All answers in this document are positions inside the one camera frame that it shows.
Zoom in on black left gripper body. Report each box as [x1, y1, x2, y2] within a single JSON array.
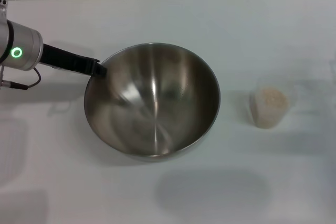
[[39, 43, 100, 76]]

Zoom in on stainless steel mixing bowl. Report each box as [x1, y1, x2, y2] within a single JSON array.
[[83, 42, 221, 163]]

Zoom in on clear plastic measuring cup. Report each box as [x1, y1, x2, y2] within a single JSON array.
[[248, 77, 297, 130]]

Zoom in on white rice grains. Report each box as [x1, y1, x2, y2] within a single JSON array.
[[251, 86, 289, 130]]

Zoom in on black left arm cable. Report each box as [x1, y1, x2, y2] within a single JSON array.
[[1, 68, 41, 90]]

